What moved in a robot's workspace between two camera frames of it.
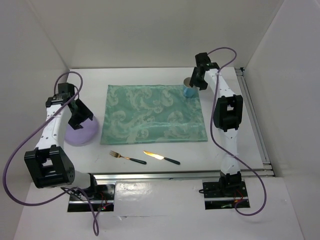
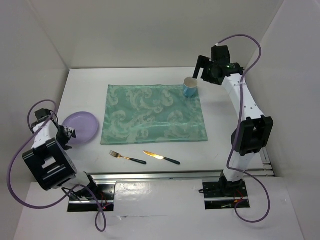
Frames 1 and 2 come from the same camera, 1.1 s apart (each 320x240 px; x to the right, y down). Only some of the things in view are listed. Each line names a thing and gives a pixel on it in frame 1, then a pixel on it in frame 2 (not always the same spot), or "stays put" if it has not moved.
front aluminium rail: (196, 175) stays put
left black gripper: (85, 114) → (68, 132)
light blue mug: (189, 92) stays put
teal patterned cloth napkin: (152, 114) stays put
